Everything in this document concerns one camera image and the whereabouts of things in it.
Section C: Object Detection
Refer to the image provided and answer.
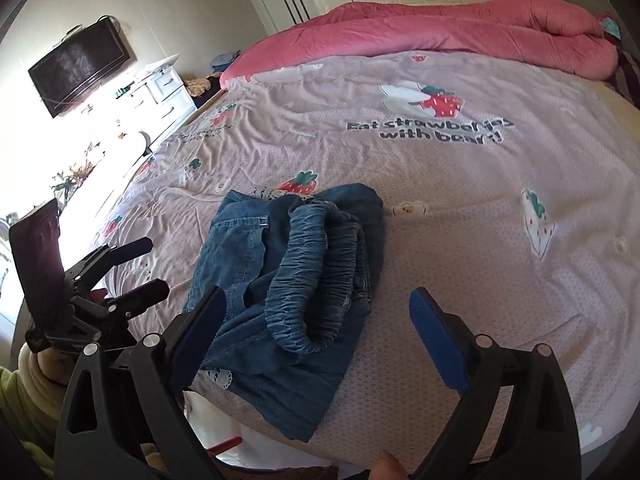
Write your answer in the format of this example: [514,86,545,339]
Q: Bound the pink strawberry printed blanket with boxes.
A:
[90,50,640,466]

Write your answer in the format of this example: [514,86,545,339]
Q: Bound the black wall television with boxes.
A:
[28,16,132,119]

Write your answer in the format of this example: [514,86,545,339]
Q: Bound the blue folded cloth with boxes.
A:
[210,52,242,74]

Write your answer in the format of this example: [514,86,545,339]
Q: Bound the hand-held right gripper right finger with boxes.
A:
[409,287,583,480]

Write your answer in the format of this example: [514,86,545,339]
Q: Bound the white chest of drawers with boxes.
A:
[117,52,198,133]

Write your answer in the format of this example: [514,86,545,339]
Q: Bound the white cloth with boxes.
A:
[184,394,351,472]

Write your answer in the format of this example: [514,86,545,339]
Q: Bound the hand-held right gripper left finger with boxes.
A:
[54,286,228,480]

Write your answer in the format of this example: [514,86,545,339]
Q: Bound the beige bed sheet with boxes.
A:
[595,82,640,127]

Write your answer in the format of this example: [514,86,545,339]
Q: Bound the red stick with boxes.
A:
[212,437,244,457]

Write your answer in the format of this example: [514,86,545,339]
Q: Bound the potted flowers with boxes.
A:
[50,145,97,202]

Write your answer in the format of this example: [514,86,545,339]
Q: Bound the purple striped cloth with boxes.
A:
[612,52,640,97]

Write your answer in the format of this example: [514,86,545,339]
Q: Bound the pink quilt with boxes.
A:
[220,0,619,89]

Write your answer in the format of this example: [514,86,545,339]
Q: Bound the person's right hand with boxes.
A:
[370,452,408,480]

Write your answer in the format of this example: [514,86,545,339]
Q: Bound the yellow cloth pile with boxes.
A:
[182,75,222,99]

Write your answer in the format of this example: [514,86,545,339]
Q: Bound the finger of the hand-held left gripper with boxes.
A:
[65,237,154,283]
[75,280,171,322]

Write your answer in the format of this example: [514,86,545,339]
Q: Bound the blue denim pants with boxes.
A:
[182,183,386,443]

